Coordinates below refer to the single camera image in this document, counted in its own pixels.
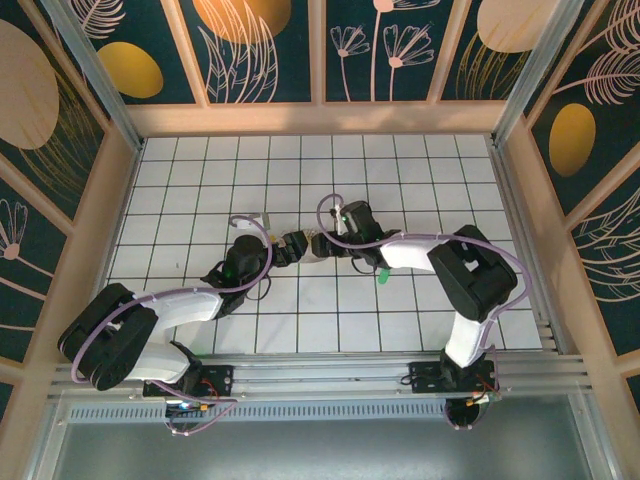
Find grey metal panel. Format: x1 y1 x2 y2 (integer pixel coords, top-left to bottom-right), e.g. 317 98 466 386
49 422 601 480

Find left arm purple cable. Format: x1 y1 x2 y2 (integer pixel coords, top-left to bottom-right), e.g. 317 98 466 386
58 219 275 437

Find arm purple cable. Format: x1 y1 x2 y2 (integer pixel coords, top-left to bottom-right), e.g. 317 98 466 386
317 193 531 432
58 219 275 437

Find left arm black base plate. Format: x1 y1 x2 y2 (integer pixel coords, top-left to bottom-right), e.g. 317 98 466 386
142 363 236 400

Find long aluminium mounting rail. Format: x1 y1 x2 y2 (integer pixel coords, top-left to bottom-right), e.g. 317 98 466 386
47 352 596 401

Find slotted grey cable duct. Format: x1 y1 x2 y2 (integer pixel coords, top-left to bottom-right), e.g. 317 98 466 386
64 401 576 425

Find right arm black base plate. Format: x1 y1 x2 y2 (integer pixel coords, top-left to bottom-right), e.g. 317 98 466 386
407 360 501 396

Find aluminium side rail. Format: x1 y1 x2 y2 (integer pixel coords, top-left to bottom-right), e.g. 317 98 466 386
487 134 571 357

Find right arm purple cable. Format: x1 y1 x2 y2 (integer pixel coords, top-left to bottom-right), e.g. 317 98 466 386
317 193 531 432

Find aluminium corner post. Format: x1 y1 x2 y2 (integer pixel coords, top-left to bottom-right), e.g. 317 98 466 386
490 0 586 147
39 0 147 154

